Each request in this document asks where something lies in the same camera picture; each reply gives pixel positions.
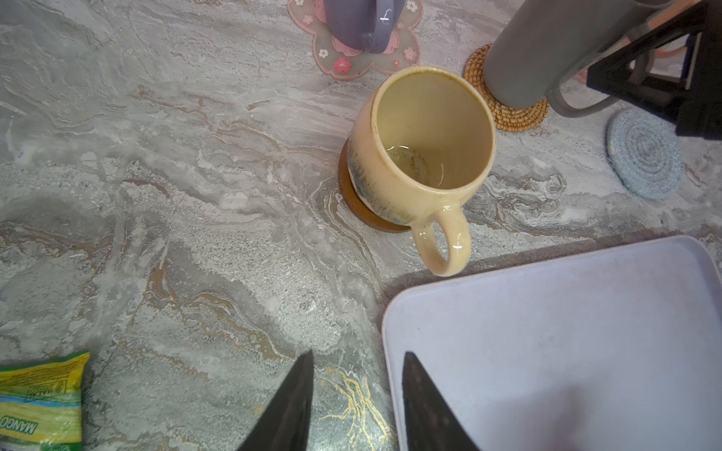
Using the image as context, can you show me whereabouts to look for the blue knitted round coaster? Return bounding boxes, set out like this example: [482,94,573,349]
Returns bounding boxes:
[605,109,684,201]

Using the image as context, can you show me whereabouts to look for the brown round wooden coaster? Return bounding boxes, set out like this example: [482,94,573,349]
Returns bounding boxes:
[338,140,410,233]

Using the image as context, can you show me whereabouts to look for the woven rattan round coaster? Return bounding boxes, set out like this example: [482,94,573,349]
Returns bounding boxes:
[463,43,550,133]

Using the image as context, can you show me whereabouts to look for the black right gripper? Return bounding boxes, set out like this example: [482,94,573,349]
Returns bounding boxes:
[587,1,721,140]

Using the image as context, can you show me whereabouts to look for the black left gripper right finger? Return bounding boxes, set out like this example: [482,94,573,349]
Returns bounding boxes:
[402,351,479,451]

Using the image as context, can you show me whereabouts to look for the cream yellow mug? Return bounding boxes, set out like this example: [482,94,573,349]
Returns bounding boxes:
[346,66,496,277]

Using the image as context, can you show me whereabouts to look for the grey green mug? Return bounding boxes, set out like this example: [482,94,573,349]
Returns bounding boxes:
[483,0,671,118]

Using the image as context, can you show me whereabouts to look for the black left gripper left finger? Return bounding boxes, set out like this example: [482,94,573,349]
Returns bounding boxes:
[238,351,314,451]

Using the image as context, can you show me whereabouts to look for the pink flower silicone coaster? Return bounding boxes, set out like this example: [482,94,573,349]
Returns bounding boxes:
[287,1,423,81]

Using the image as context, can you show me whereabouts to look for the lavender mug white inside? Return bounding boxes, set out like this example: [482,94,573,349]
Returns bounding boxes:
[323,0,404,54]

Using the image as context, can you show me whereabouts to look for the lavender plastic tray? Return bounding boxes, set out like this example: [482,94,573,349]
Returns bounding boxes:
[382,236,721,450]

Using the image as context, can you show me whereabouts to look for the green Fox's candy bag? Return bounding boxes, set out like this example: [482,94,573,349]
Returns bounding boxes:
[1,351,90,450]

